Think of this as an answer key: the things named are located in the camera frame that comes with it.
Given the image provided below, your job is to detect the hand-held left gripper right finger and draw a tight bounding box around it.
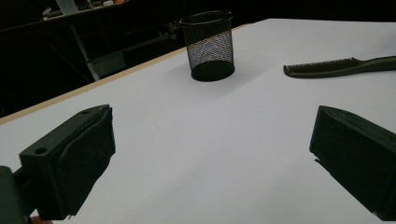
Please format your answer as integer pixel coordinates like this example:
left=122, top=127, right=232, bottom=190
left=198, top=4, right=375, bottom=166
left=309, top=105, right=396, bottom=222

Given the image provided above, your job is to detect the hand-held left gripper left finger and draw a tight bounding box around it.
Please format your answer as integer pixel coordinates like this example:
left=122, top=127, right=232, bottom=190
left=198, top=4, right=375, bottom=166
left=19, top=104, right=117, bottom=221

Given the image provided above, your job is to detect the black mesh pen holder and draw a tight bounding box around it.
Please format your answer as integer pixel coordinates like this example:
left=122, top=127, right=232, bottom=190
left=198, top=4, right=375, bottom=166
left=178, top=10, right=236, bottom=82

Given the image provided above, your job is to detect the wooden table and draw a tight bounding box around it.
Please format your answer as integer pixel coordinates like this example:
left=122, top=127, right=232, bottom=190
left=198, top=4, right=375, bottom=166
left=0, top=22, right=250, bottom=126

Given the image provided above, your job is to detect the white desk leg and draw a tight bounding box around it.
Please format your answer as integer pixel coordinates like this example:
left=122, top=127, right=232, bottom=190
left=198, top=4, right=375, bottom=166
left=68, top=23, right=101, bottom=82

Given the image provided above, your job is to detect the white table cover sheet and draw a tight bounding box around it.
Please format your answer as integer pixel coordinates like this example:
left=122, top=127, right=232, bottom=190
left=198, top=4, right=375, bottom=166
left=0, top=18, right=396, bottom=224

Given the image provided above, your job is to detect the wooden background desk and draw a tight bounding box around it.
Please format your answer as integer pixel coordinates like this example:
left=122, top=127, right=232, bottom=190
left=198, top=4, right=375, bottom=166
left=41, top=0, right=129, bottom=21

